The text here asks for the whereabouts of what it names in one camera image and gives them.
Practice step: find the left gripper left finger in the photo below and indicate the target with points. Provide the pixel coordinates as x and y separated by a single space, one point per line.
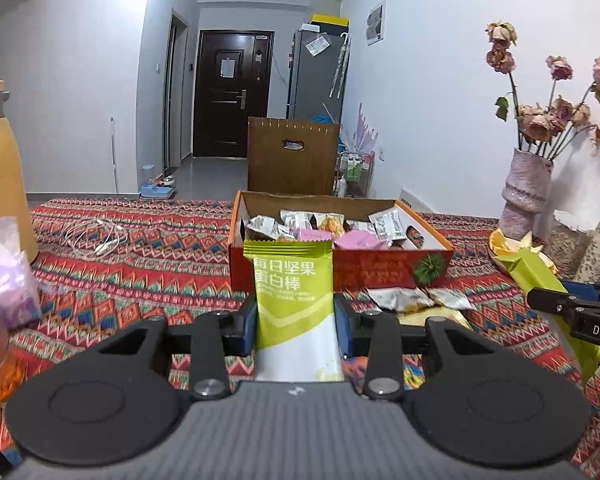
209 339

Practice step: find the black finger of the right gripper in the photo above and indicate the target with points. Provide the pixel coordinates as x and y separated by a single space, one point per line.
578 298

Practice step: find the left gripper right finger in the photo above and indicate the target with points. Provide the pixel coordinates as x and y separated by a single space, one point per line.
382 339

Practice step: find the green snack bar packet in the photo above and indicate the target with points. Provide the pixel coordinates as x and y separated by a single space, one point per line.
529 271

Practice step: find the white green snack packet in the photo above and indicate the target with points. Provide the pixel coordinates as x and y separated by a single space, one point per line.
296 336

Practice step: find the pink snack packet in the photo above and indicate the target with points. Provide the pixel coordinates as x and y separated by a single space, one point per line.
352 240

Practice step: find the white printed snack packet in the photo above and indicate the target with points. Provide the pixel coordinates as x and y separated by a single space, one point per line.
388 224

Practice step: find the clear snack packet right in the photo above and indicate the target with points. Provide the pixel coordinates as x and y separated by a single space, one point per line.
401 300

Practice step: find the bowl of orange peels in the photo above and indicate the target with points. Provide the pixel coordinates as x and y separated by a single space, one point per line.
499 246

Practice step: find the clear orange cracker packet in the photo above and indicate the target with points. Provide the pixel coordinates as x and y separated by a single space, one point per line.
330 222

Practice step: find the white packet in box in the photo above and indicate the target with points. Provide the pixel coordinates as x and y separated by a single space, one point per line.
262 228

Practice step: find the pink ribbed vase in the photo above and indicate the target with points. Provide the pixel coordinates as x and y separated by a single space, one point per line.
525 193

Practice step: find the patterned red tablecloth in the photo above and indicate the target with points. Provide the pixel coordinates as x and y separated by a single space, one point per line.
175 264

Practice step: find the storage rack with items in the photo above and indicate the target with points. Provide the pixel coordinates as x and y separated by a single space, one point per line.
356 153

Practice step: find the brown cardboard chair back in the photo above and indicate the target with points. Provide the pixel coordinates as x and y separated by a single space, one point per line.
293 157

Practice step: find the dark entrance door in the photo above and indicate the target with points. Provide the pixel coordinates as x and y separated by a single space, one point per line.
232 85

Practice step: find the grey refrigerator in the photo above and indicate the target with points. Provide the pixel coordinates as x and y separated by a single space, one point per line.
317 75

